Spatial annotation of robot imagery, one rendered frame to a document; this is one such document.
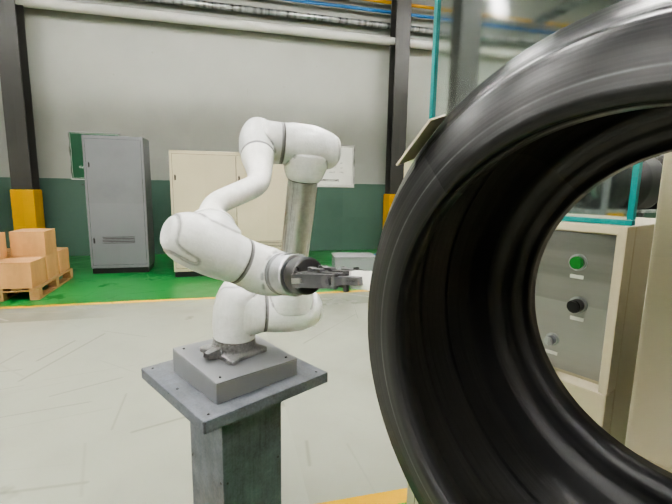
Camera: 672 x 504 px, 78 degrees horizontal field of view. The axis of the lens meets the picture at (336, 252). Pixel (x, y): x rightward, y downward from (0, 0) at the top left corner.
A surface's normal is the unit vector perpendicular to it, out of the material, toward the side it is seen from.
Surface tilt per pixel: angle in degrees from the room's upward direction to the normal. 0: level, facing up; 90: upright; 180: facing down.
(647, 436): 90
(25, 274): 90
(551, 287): 90
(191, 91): 90
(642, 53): 80
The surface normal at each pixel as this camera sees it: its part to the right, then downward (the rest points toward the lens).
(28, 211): 0.25, 0.15
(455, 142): -0.84, -0.08
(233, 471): 0.69, 0.12
